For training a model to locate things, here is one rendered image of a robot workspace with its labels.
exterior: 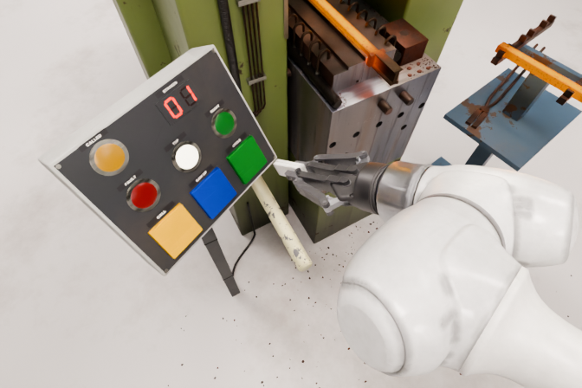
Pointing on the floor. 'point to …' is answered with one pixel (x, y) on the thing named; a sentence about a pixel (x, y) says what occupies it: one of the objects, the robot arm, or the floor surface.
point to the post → (220, 261)
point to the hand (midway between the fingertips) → (290, 169)
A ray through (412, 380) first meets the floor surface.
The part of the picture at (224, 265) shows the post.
